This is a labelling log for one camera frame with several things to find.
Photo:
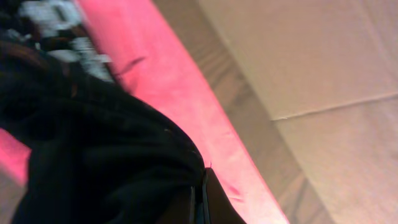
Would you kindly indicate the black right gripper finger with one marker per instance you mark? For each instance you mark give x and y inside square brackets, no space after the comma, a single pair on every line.
[209,203]

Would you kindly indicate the plain black t-shirt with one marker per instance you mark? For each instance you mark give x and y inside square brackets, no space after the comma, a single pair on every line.
[98,154]

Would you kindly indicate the red garment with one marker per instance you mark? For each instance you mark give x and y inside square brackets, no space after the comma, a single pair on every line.
[149,64]

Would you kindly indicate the brown cardboard box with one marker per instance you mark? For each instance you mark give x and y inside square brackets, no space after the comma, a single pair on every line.
[326,71]

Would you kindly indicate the black patterned jersey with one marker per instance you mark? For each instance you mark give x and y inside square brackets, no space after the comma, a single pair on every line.
[56,27]

